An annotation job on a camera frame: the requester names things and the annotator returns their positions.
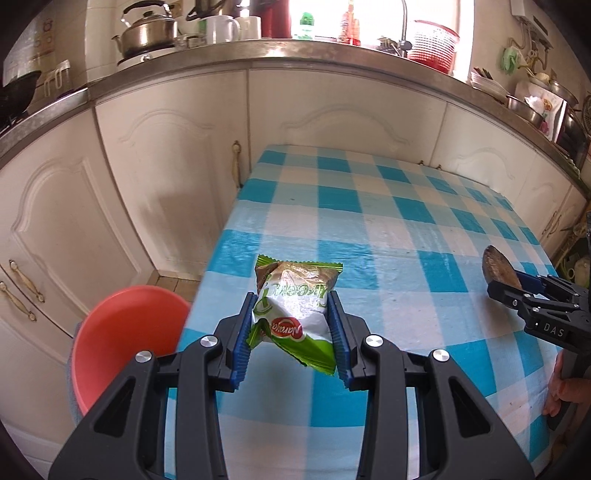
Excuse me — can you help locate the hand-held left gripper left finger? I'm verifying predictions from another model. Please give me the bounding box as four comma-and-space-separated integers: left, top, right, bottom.
48, 291, 259, 480

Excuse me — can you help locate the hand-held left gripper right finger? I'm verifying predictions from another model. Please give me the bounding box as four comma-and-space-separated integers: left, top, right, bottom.
325, 291, 539, 480

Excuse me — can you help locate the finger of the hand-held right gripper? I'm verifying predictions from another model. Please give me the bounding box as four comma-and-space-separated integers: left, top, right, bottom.
512, 271, 551, 297
488, 279, 537, 320

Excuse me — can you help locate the brown oval peel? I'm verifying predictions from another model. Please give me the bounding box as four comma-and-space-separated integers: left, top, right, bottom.
481, 246, 520, 289

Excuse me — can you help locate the green snack packet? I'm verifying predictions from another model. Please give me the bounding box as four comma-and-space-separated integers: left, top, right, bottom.
245, 254, 345, 376

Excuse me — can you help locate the coral plastic basin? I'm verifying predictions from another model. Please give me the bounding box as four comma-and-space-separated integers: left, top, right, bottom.
71, 285, 192, 416

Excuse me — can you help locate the person's right hand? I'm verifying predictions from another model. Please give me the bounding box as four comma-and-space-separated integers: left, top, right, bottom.
544, 352, 591, 417

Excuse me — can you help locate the cream cabinet door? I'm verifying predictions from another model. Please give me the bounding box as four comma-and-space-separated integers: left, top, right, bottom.
0, 295, 77, 444
247, 67, 448, 169
0, 152, 155, 365
431, 104, 557, 195
95, 69, 252, 282
522, 152, 587, 252

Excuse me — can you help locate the blue checked tablecloth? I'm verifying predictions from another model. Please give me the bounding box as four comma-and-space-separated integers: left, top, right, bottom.
166, 144, 561, 480

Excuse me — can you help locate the floral printed box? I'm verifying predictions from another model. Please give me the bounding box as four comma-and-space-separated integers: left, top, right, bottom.
515, 80, 568, 144

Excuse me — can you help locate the steel bowl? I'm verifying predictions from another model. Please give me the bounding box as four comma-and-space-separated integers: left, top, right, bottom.
505, 95, 546, 130

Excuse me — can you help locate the steel pot with lid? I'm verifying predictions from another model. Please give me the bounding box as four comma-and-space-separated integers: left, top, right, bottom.
547, 79, 580, 109

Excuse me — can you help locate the red plastic basket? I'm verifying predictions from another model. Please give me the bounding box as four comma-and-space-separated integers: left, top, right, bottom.
407, 19, 460, 75

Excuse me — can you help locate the white water heater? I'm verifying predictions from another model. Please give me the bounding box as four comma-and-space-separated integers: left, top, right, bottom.
510, 0, 557, 47

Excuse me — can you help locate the steel faucet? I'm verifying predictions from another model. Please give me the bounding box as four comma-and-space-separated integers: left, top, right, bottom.
397, 0, 414, 58

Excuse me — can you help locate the steel countertop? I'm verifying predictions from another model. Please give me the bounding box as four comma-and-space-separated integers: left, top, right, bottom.
0, 39, 591, 195

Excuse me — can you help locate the white induction hob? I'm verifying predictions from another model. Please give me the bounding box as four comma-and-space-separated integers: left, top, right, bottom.
115, 48, 178, 70

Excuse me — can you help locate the red oil bottle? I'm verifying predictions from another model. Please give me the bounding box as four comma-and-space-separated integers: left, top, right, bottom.
341, 0, 362, 46

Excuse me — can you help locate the white mug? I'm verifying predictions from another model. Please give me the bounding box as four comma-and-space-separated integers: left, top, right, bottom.
238, 16, 263, 41
205, 15, 242, 44

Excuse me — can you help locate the steel kettle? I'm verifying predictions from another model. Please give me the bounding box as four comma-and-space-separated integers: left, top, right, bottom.
112, 0, 178, 60

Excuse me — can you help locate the green capped bottle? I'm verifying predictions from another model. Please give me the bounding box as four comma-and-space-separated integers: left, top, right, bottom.
295, 11, 319, 40

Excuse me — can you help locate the red thermos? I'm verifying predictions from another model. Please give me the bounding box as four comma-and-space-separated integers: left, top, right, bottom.
261, 0, 293, 40

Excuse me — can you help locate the black wok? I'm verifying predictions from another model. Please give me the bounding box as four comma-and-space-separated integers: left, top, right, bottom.
0, 69, 42, 116

